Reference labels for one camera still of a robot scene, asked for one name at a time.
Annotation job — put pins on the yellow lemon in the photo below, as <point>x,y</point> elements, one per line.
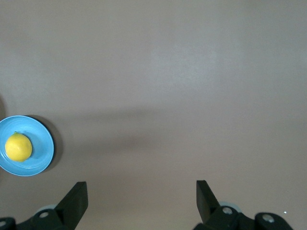
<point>18,147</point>

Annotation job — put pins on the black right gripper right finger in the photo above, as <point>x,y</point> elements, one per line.
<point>208,208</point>

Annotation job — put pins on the blue plate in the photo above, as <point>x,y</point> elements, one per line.
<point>39,143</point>

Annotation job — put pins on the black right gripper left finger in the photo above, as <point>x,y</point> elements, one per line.
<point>69,208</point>

